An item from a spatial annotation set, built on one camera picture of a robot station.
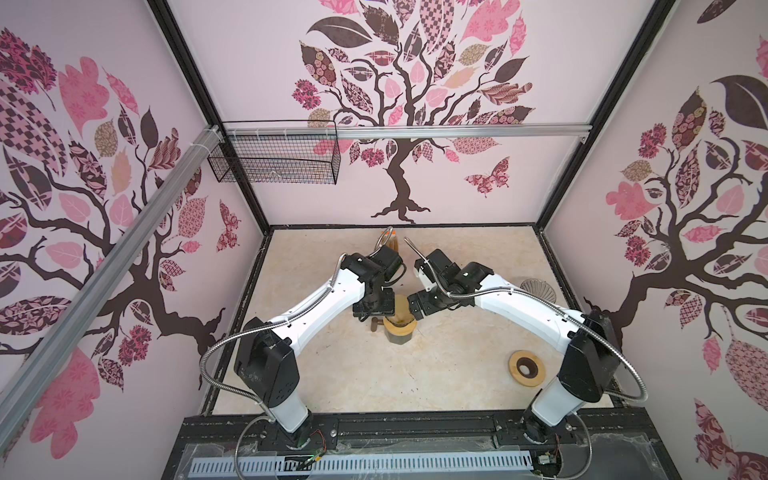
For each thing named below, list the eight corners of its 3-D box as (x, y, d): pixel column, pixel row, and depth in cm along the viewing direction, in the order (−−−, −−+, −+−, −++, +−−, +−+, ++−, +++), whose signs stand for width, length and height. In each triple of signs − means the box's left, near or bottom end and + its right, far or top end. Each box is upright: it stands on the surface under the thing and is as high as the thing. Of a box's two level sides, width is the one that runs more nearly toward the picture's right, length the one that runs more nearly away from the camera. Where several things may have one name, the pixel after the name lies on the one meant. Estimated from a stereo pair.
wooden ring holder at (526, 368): (514, 386, 83) (517, 383, 81) (505, 354, 89) (509, 350, 86) (544, 386, 83) (549, 383, 80) (534, 354, 89) (538, 350, 86)
